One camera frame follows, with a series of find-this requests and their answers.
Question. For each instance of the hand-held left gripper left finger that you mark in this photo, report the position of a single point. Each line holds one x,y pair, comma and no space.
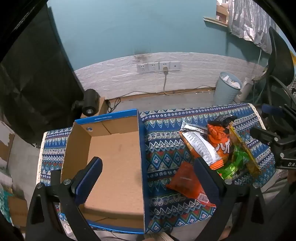
89,179

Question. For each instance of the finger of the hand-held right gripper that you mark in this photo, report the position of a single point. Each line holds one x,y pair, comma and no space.
263,135
272,110

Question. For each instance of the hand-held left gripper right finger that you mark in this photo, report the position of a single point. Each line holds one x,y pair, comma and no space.
207,183

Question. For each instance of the orange snack packet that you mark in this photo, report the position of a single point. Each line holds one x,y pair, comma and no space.
185,180

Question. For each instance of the long yellow biscuit packet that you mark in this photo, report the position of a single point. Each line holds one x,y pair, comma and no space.
252,164

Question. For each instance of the blue cardboard box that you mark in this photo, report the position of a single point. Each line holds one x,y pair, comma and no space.
115,162

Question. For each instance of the green snack packet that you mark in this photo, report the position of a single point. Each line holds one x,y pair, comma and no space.
235,160

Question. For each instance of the orange packet with white label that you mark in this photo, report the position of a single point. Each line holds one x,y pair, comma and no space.
201,146

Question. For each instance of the black snack packet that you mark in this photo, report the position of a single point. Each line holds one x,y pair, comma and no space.
225,119

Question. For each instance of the orange puffed snack bag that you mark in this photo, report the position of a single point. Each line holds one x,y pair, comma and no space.
218,141

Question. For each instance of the silver foil snack packet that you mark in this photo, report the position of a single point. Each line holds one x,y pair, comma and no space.
192,127

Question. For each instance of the white plastic bottle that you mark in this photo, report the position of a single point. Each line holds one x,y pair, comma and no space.
245,90

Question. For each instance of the grey-blue trash bin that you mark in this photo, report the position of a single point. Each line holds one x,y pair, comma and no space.
225,92

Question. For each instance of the blue patterned tablecloth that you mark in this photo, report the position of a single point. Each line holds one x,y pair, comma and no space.
161,148

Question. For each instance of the black office chair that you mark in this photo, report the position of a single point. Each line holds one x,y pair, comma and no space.
278,53

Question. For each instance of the brown cardboard carton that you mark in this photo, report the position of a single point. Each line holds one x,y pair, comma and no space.
17,210

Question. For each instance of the silver foil curtain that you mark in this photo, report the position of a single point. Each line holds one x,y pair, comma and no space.
249,20

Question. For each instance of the white window sill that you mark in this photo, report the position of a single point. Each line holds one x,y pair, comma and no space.
215,20

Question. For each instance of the white wall socket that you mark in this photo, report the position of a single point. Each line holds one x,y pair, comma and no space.
175,65
161,64
142,68
153,67

